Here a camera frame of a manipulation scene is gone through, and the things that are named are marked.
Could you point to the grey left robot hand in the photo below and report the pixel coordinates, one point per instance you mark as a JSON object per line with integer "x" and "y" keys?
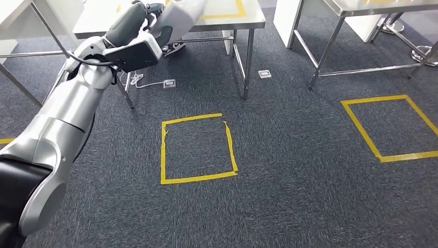
{"x": 126, "y": 25}

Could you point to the white curved plastic part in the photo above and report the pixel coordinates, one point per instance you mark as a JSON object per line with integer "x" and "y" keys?
{"x": 181, "y": 17}

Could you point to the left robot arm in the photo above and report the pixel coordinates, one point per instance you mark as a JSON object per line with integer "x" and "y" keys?
{"x": 65, "y": 109}

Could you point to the white metal-legged workbench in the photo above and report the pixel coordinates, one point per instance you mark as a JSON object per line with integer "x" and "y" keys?
{"x": 219, "y": 22}

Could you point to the person's foot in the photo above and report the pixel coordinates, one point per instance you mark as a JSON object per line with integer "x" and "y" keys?
{"x": 174, "y": 49}

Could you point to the white cabinet panel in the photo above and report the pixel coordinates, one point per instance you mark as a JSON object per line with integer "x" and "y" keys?
{"x": 284, "y": 20}
{"x": 63, "y": 15}

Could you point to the floor outlet box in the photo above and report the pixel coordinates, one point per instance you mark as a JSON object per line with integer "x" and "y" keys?
{"x": 169, "y": 84}
{"x": 265, "y": 74}

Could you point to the white base block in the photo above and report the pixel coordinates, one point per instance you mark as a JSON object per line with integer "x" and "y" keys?
{"x": 227, "y": 42}

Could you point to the yellow floor tape square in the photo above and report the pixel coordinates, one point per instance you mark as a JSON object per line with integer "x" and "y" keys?
{"x": 362, "y": 130}
{"x": 198, "y": 178}

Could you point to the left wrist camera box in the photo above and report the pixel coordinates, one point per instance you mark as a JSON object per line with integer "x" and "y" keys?
{"x": 135, "y": 54}

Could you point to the metal frame table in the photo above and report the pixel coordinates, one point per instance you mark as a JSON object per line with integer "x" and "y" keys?
{"x": 342, "y": 7}
{"x": 51, "y": 32}

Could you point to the chrome pedestal base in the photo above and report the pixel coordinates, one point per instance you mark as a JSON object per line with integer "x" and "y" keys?
{"x": 422, "y": 53}
{"x": 393, "y": 29}

